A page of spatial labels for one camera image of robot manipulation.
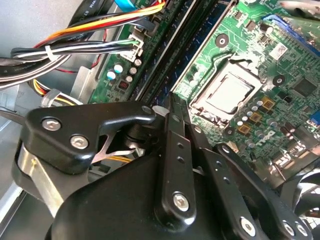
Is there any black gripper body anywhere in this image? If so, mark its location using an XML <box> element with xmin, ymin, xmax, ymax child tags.
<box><xmin>49</xmin><ymin>156</ymin><xmax>236</xmax><ymax>240</ymax></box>

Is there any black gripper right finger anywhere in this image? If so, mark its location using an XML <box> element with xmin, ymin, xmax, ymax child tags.
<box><xmin>174</xmin><ymin>96</ymin><xmax>313</xmax><ymax>240</ymax></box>

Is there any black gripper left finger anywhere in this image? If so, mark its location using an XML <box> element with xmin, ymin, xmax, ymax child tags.
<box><xmin>12</xmin><ymin>92</ymin><xmax>198</xmax><ymax>227</ymax></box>

